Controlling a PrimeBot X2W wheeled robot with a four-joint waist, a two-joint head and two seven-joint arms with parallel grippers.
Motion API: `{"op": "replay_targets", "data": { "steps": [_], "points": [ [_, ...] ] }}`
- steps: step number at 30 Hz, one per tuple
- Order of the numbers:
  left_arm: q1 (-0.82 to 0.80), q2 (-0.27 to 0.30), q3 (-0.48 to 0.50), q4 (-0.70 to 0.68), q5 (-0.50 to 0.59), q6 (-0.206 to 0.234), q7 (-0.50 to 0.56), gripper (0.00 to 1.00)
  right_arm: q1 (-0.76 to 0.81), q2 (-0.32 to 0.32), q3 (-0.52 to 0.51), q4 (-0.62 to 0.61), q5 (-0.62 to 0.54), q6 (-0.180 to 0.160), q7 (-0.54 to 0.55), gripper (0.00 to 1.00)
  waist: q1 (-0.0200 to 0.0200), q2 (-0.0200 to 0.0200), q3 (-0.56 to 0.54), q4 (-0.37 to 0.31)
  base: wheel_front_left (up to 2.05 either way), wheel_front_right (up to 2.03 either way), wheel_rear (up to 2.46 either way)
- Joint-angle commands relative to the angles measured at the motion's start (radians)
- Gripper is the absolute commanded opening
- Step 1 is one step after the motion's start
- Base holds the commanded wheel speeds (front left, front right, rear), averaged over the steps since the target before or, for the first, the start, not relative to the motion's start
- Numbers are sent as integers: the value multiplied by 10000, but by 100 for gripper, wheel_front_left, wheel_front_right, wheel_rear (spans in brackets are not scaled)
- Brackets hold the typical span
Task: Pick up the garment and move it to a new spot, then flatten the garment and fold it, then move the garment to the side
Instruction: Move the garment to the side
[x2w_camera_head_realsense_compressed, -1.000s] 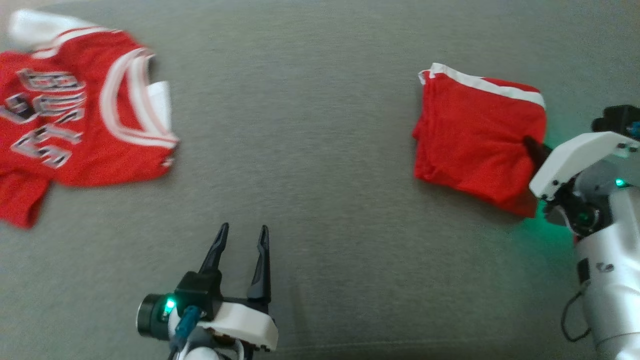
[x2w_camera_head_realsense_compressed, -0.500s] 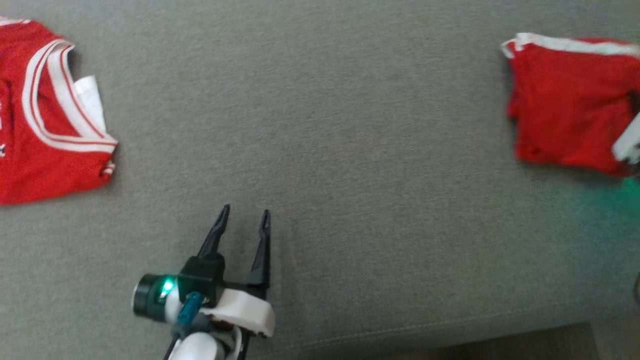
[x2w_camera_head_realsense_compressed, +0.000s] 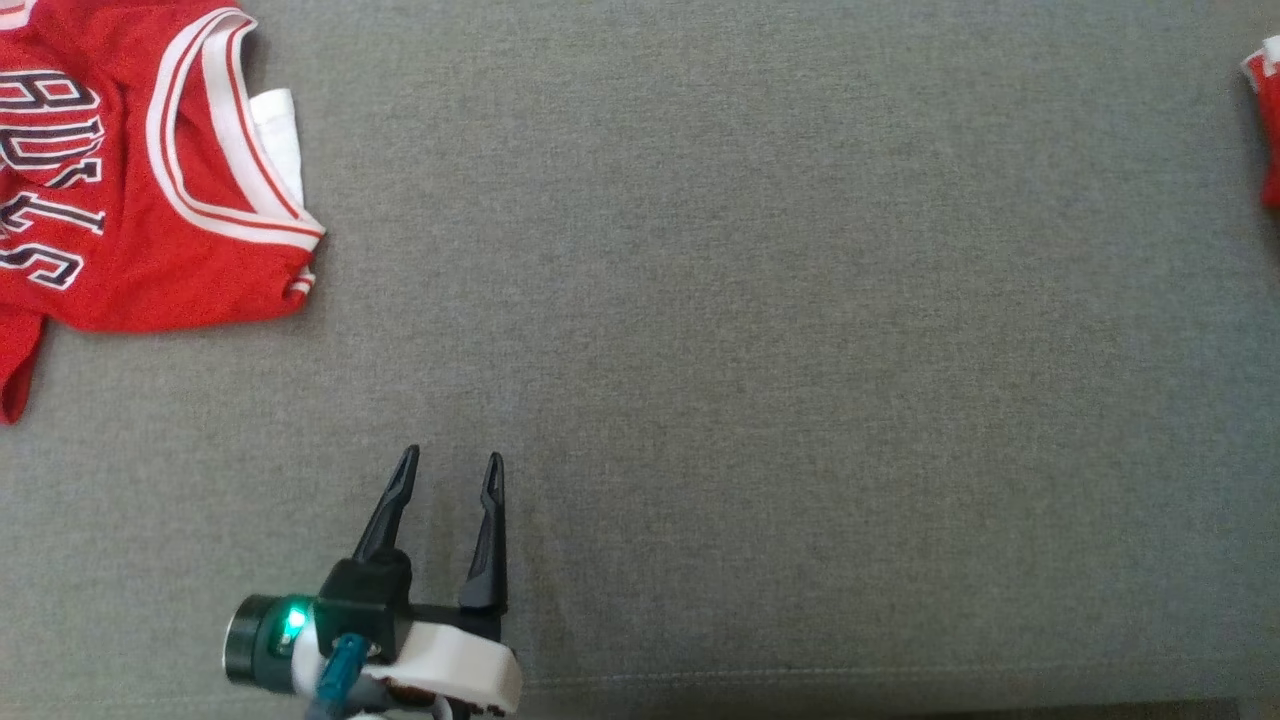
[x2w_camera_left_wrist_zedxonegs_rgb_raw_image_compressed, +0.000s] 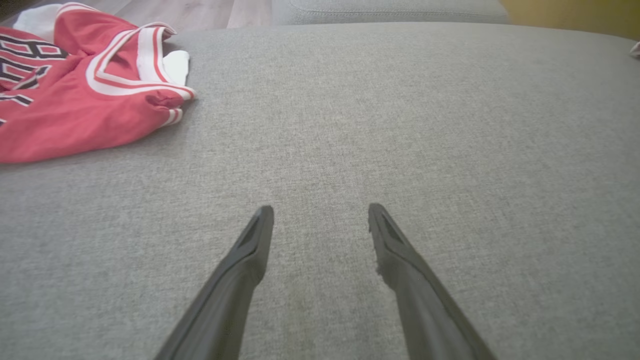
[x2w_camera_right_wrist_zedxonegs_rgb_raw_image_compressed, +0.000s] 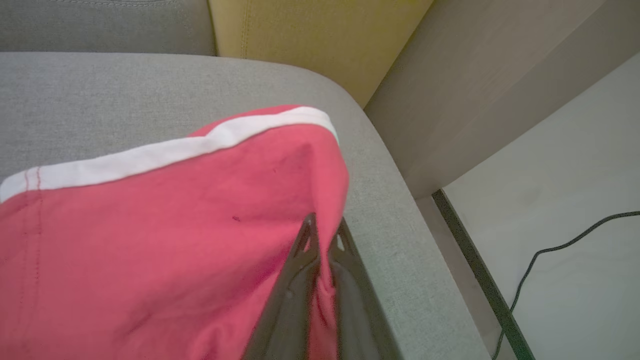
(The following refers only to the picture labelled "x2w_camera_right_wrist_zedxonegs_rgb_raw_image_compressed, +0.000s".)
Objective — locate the grey sofa back cushion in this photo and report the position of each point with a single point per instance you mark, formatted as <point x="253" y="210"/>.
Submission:
<point x="100" y="25"/>

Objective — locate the white floor mat black edge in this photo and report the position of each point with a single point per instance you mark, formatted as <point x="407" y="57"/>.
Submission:
<point x="575" y="150"/>

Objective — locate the yellow sofa cushion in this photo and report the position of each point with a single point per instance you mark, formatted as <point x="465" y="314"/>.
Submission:
<point x="310" y="40"/>

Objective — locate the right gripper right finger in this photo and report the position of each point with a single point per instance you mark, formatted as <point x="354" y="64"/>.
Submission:
<point x="357" y="310"/>

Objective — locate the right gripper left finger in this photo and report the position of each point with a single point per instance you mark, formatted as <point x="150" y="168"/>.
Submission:
<point x="287" y="310"/>

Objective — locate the red shorts white stripe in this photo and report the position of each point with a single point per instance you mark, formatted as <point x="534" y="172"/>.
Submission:
<point x="150" y="250"/>

